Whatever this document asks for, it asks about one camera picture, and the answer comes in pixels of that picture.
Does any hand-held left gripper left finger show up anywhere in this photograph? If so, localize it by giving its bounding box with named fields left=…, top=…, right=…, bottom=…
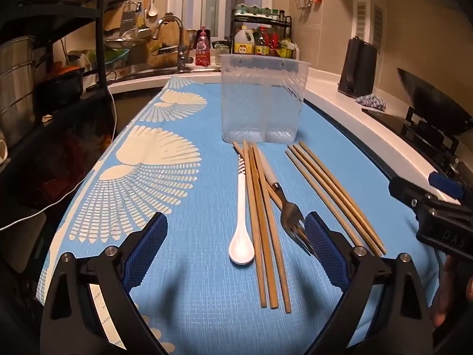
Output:
left=40, top=212, right=169, bottom=355

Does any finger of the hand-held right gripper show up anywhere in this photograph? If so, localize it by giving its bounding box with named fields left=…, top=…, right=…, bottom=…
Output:
left=429, top=172, right=473, bottom=211
left=389, top=177, right=438, bottom=217

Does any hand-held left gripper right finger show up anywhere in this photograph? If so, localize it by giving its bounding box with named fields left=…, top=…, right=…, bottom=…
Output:
left=304, top=212, right=435, bottom=355

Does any white spoon striped handle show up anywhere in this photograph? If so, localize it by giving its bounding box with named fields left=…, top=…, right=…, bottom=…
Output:
left=228, top=155, right=256, bottom=266

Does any clear plastic utensil holder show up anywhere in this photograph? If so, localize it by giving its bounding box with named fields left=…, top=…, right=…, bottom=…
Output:
left=218, top=54, right=310, bottom=144

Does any person's right hand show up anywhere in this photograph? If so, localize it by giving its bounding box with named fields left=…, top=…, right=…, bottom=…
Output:
left=430, top=255, right=473, bottom=328

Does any black gas stove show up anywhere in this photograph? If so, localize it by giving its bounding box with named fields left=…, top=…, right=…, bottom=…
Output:
left=364, top=105, right=473, bottom=185

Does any blue patterned tablecloth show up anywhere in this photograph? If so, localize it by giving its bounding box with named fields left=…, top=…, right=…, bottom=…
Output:
left=37, top=75, right=444, bottom=355

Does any black wok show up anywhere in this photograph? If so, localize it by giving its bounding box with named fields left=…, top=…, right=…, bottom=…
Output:
left=396, top=67, right=473, bottom=135

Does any checkered dishcloth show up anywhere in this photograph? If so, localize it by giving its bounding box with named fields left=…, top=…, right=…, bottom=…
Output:
left=355, top=94, right=387, bottom=112

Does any black electric kettle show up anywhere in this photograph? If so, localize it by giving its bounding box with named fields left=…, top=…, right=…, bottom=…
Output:
left=337, top=36, right=378, bottom=97

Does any steel sink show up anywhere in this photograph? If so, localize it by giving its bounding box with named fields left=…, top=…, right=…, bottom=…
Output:
left=107, top=64, right=222, bottom=82

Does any black cooking pot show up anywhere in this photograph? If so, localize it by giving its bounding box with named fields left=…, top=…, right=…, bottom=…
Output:
left=35, top=66, right=87, bottom=106

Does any wooden cutting board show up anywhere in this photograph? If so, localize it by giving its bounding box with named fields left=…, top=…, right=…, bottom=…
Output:
left=146, top=18, right=185, bottom=68

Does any red label sauce bottle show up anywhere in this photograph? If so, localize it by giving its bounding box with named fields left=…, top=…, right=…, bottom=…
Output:
left=268, top=31, right=281, bottom=57

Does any green basin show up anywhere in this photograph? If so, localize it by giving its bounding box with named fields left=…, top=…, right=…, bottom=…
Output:
left=89, top=48, right=131, bottom=65

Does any dark sauce bottle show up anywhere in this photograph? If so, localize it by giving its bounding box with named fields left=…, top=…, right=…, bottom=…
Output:
left=255, top=27, right=267, bottom=56

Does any red dish soap bottle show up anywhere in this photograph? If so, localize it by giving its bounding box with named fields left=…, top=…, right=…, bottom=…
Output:
left=195, top=27, right=212, bottom=67

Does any large steel pot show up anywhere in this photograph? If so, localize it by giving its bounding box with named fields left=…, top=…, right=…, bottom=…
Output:
left=0, top=35, right=38, bottom=145

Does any steel kitchen faucet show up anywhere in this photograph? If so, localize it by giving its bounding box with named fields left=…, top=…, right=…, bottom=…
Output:
left=151, top=14, right=195, bottom=72

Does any steel bowl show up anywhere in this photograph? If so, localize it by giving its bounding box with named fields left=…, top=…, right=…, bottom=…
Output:
left=103, top=28, right=152, bottom=50

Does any black shelf rack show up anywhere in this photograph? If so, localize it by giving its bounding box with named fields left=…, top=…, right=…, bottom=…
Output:
left=0, top=0, right=119, bottom=230

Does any yellow label oil bottle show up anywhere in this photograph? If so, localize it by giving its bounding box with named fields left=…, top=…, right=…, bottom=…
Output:
left=234, top=26, right=256, bottom=55

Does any black spice rack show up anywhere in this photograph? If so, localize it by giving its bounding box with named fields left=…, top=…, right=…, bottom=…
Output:
left=231, top=7, right=293, bottom=60

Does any row of spice jars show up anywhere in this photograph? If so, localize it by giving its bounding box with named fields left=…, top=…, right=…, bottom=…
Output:
left=234, top=4, right=291, bottom=21

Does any steel grater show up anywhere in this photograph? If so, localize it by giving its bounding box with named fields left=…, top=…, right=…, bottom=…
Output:
left=120, top=2, right=138, bottom=32

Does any window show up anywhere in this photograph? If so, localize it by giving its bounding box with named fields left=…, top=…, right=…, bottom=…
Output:
left=185, top=0, right=259, bottom=39

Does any steel fork white handle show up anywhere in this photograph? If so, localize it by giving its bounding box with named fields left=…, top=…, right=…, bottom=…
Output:
left=263, top=164, right=318, bottom=257

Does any white cable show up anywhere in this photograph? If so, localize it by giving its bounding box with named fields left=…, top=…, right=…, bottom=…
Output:
left=0, top=81, right=118, bottom=232

